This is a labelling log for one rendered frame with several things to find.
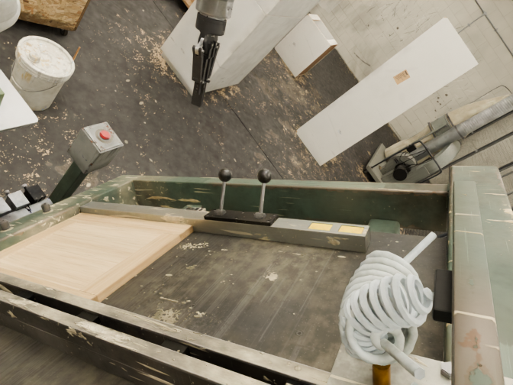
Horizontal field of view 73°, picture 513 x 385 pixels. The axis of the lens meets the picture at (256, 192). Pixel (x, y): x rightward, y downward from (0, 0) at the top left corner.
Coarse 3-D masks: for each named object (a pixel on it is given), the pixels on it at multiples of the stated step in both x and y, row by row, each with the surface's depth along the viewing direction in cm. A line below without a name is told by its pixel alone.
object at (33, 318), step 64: (0, 320) 67; (64, 320) 55; (128, 320) 52; (384, 320) 26; (448, 320) 22; (192, 384) 42; (256, 384) 39; (320, 384) 37; (384, 384) 31; (448, 384) 31; (512, 384) 31
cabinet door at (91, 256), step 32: (64, 224) 110; (96, 224) 106; (128, 224) 102; (160, 224) 99; (0, 256) 94; (32, 256) 92; (64, 256) 89; (96, 256) 86; (128, 256) 83; (160, 256) 85; (64, 288) 74; (96, 288) 72
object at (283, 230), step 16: (80, 208) 118; (96, 208) 114; (112, 208) 111; (128, 208) 109; (144, 208) 107; (160, 208) 105; (192, 224) 95; (208, 224) 92; (224, 224) 89; (240, 224) 86; (288, 224) 82; (304, 224) 81; (336, 224) 79; (272, 240) 84; (288, 240) 81; (304, 240) 79; (320, 240) 77; (336, 240) 75; (352, 240) 74; (368, 240) 75
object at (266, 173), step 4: (260, 172) 86; (264, 172) 85; (268, 172) 86; (260, 176) 85; (264, 176) 85; (268, 176) 85; (260, 180) 86; (264, 180) 86; (268, 180) 86; (264, 184) 86; (264, 188) 86; (264, 192) 86; (260, 196) 86; (260, 200) 86; (260, 204) 86; (260, 208) 86; (256, 212) 86; (260, 212) 86; (256, 216) 85; (260, 216) 85; (264, 216) 85
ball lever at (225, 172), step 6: (222, 174) 91; (228, 174) 91; (222, 180) 92; (228, 180) 92; (222, 186) 92; (222, 192) 92; (222, 198) 92; (222, 204) 92; (216, 210) 91; (222, 210) 91
